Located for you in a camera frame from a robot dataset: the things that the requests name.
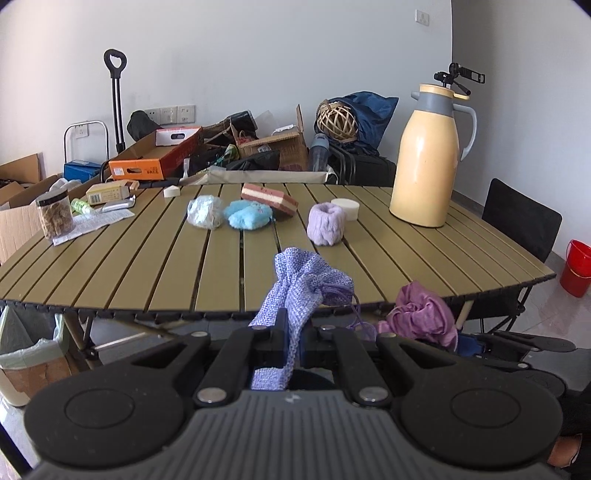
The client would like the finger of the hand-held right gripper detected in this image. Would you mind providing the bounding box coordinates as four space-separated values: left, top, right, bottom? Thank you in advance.
457 335 532 372
480 330 536 349

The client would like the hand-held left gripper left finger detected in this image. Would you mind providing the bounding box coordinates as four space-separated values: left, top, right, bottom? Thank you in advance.
92 308 291 408

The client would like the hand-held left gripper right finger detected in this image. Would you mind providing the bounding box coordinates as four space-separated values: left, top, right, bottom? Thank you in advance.
300 324 502 408

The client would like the purple knit pouch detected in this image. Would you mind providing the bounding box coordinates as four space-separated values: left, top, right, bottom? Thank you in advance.
249 248 356 391

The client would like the pink cloth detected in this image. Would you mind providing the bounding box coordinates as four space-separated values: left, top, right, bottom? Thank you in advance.
379 281 459 352

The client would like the blue fluffy cloth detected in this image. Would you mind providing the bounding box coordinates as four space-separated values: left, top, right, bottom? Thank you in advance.
224 199 274 230

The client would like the person's right hand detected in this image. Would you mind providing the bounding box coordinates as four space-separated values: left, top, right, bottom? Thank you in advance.
549 435 581 468

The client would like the red bucket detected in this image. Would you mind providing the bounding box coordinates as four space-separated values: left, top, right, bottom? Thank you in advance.
560 240 591 298

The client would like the purple fluffy wristband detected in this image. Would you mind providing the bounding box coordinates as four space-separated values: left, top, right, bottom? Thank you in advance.
307 203 347 247

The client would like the black folding chair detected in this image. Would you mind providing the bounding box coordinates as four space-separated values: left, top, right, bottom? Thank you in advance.
462 178 563 333

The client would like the olive folding table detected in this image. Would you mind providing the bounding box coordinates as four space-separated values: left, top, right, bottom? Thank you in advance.
0 182 557 370

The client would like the pink layered sponge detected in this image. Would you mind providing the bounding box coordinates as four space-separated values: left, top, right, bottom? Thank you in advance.
241 183 300 217

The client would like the crumpled clear plastic bag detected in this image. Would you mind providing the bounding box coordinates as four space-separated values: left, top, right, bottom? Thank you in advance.
187 195 225 229

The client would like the black suitcase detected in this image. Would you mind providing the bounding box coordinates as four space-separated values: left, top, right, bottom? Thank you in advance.
330 150 398 186

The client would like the yellow thermos jug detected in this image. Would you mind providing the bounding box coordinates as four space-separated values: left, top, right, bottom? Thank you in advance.
389 84 478 228

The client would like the blue water bottle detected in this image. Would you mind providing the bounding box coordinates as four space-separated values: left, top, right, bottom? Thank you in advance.
308 133 331 171

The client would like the brown open cardboard box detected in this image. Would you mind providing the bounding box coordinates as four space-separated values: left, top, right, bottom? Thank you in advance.
231 104 309 171

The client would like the silver foil blister pack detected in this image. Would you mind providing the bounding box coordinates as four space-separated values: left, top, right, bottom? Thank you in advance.
100 196 137 213

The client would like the orange cardboard box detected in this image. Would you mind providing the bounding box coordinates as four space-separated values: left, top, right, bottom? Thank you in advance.
108 127 204 182

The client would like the wicker ball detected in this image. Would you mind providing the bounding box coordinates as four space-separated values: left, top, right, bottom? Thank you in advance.
317 102 360 141

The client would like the yellow carton box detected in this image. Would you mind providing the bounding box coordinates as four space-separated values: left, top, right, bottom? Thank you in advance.
86 181 132 206

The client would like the white and red box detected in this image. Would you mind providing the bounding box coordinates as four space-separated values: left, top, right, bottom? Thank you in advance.
156 127 202 146

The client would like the dark blue fabric bag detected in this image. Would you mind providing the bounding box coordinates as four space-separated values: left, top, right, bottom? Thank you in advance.
323 91 399 158

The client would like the cardboard box with green liner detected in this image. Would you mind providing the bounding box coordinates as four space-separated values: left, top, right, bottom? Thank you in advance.
0 307 70 398

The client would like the clear jar with black lid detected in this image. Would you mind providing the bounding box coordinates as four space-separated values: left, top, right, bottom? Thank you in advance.
37 191 75 240

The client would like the black soft bag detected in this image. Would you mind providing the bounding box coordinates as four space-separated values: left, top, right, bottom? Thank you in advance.
127 110 163 141

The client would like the black tripod with phone holder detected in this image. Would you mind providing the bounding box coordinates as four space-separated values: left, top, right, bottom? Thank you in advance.
433 62 485 96

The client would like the large cardboard box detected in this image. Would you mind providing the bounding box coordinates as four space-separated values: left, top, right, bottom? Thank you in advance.
0 152 44 206
0 174 107 264

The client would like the wall outlet row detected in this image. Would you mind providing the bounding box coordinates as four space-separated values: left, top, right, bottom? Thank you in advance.
144 104 196 125

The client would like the silver metal cart frame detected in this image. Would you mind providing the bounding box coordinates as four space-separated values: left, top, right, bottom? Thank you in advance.
63 120 110 174

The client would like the black wagon pull handle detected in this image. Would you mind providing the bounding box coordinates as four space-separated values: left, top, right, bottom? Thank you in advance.
103 48 127 155

